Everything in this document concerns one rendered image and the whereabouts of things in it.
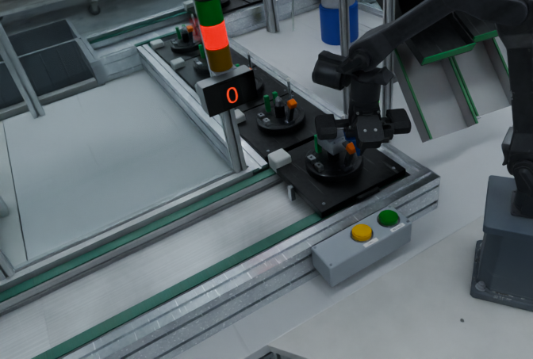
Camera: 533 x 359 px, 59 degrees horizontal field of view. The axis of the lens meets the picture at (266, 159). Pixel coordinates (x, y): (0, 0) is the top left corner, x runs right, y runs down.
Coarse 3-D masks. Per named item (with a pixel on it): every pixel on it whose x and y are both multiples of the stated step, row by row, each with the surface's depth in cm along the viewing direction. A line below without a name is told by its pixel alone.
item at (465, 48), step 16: (400, 0) 113; (416, 0) 113; (400, 16) 106; (448, 16) 110; (432, 32) 108; (448, 32) 108; (464, 32) 106; (416, 48) 103; (432, 48) 106; (448, 48) 106; (464, 48) 104
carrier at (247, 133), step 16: (288, 80) 132; (288, 96) 145; (240, 112) 137; (256, 112) 140; (272, 112) 135; (304, 112) 133; (320, 112) 135; (240, 128) 134; (256, 128) 133; (272, 128) 128; (288, 128) 128; (304, 128) 130; (256, 144) 127; (272, 144) 126; (288, 144) 125
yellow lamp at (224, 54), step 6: (222, 48) 96; (228, 48) 97; (210, 54) 97; (216, 54) 96; (222, 54) 97; (228, 54) 98; (210, 60) 98; (216, 60) 97; (222, 60) 97; (228, 60) 98; (210, 66) 99; (216, 66) 98; (222, 66) 98; (228, 66) 99
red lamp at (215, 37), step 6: (222, 24) 94; (204, 30) 94; (210, 30) 93; (216, 30) 93; (222, 30) 94; (204, 36) 95; (210, 36) 94; (216, 36) 94; (222, 36) 95; (204, 42) 96; (210, 42) 95; (216, 42) 95; (222, 42) 95; (210, 48) 96; (216, 48) 96
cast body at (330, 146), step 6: (342, 132) 109; (336, 138) 109; (342, 138) 109; (324, 144) 110; (330, 144) 108; (336, 144) 108; (342, 144) 109; (330, 150) 109; (336, 150) 109; (342, 150) 110
